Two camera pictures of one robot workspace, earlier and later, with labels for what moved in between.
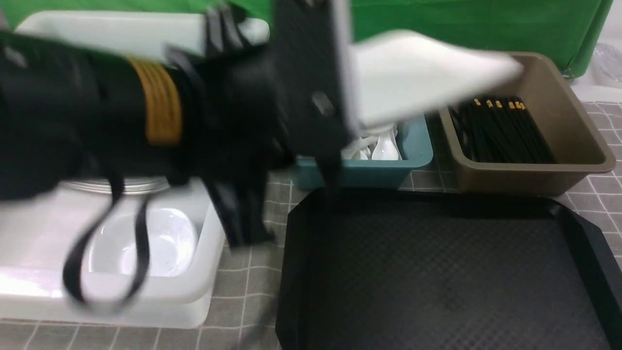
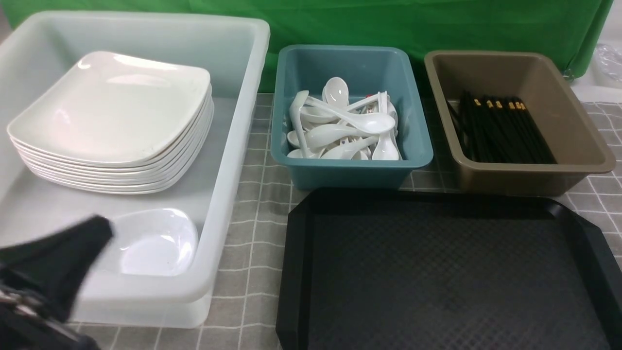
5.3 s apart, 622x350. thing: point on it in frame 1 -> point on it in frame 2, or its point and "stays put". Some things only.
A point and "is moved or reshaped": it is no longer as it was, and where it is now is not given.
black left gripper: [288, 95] -> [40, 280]
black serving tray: [434, 268] stays put
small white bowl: [172, 239] stays put
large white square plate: [403, 74] is moved or reshaped
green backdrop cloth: [565, 32] stays put
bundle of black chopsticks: [498, 129] stays put
